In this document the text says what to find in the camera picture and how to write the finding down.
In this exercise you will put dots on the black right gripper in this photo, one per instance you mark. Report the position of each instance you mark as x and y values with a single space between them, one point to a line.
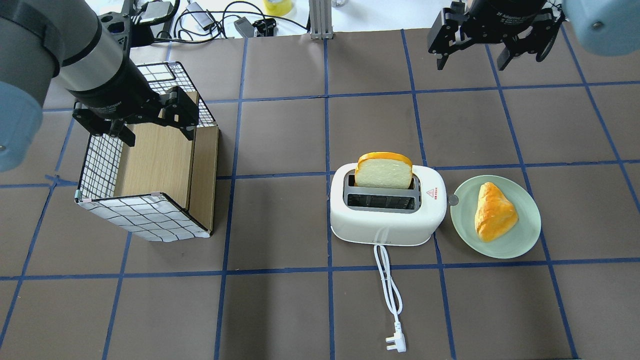
502 16

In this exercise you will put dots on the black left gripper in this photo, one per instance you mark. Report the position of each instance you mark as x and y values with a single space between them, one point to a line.
118 93

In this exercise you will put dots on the white toaster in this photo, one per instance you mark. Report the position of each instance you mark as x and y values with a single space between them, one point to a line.
387 216

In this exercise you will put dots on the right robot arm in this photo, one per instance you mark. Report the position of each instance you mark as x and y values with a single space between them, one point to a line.
608 28

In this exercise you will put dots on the toast slice in toaster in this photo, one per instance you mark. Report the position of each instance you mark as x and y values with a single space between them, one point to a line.
386 170

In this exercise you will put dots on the black power adapter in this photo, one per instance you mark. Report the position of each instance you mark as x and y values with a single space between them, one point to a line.
245 28

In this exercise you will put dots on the yellow tape roll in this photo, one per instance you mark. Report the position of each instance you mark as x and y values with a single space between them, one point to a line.
278 8

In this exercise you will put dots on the green plate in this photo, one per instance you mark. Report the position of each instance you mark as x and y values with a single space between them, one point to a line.
518 241

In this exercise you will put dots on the golden triangular bread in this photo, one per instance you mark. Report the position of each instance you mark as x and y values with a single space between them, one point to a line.
495 214

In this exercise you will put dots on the wire basket with wood shelf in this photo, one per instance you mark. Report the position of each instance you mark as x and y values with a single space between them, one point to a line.
163 187

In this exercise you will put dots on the aluminium frame post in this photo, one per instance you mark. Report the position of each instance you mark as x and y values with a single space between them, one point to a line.
320 16

